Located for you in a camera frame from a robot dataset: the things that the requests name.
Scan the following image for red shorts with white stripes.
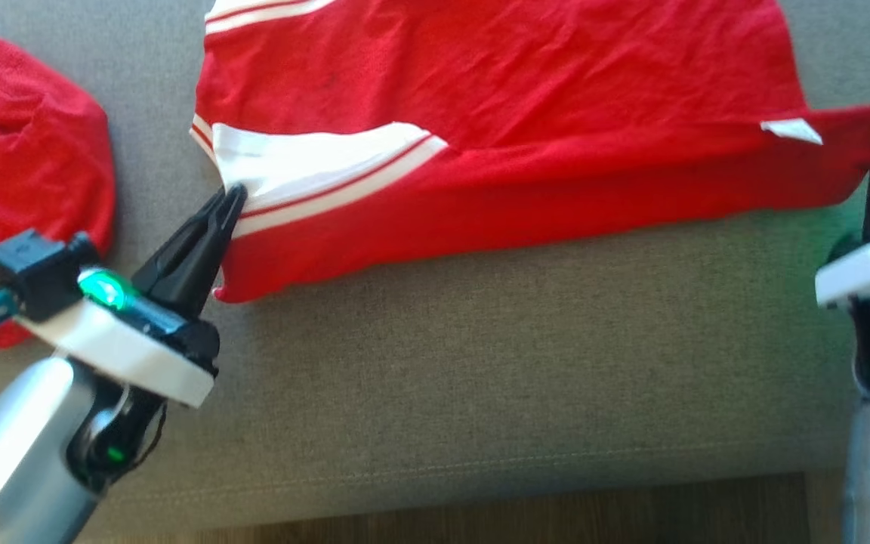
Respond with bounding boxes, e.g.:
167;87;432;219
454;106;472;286
190;0;870;304

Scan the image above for grey fabric sofa seat cushion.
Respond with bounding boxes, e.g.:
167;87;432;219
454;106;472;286
0;0;870;531

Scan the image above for red jersey with number print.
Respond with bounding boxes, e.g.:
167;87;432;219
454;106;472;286
0;21;117;349

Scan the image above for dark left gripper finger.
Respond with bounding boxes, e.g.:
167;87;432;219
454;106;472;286
132;188;234;304
177;184;249;323

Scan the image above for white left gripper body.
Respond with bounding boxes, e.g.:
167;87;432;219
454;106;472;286
17;267;221;410

